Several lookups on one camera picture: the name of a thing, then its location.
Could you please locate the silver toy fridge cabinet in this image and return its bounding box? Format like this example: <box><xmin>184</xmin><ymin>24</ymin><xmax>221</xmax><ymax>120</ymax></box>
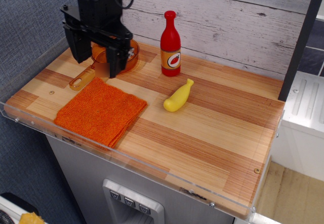
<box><xmin>48</xmin><ymin>136</ymin><xmax>234</xmax><ymax>223</ymax></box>

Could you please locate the white toy sink counter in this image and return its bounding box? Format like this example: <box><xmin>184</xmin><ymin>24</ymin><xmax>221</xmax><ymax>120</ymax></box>
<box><xmin>270</xmin><ymin>72</ymin><xmax>323</xmax><ymax>180</ymax></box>

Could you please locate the yellow object at corner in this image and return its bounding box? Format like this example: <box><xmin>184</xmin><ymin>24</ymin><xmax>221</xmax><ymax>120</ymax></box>
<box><xmin>19</xmin><ymin>212</ymin><xmax>45</xmax><ymax>224</ymax></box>

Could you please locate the clear acrylic table guard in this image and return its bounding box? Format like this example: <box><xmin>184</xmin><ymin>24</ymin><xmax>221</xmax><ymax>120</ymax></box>
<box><xmin>1</xmin><ymin>43</ymin><xmax>284</xmax><ymax>220</ymax></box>

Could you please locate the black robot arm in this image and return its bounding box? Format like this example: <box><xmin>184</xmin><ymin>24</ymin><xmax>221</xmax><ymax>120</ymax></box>
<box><xmin>61</xmin><ymin>0</ymin><xmax>133</xmax><ymax>78</ymax></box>

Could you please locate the amber plastic measuring cup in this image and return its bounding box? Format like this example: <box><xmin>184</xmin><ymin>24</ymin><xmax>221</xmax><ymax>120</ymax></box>
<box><xmin>69</xmin><ymin>40</ymin><xmax>140</xmax><ymax>91</ymax></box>

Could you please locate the red hot sauce bottle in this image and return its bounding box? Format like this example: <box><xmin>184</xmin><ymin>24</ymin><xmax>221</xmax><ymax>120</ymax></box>
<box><xmin>160</xmin><ymin>11</ymin><xmax>181</xmax><ymax>77</ymax></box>

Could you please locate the dark right vertical post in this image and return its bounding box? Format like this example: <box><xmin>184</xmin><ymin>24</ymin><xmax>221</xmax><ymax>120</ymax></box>
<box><xmin>278</xmin><ymin>0</ymin><xmax>322</xmax><ymax>102</ymax></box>

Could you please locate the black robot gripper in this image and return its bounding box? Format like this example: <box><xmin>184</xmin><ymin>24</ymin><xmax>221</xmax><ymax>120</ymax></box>
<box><xmin>61</xmin><ymin>0</ymin><xmax>134</xmax><ymax>79</ymax></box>

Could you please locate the yellow toy banana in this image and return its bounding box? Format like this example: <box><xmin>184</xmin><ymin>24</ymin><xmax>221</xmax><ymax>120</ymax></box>
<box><xmin>163</xmin><ymin>79</ymin><xmax>194</xmax><ymax>112</ymax></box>

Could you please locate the orange knitted cloth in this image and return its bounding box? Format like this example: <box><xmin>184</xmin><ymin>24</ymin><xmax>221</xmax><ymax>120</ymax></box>
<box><xmin>54</xmin><ymin>78</ymin><xmax>148</xmax><ymax>148</ymax></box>

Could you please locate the silver water dispenser panel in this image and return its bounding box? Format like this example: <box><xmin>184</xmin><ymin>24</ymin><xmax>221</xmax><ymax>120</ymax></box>
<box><xmin>102</xmin><ymin>179</ymin><xmax>165</xmax><ymax>223</ymax></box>

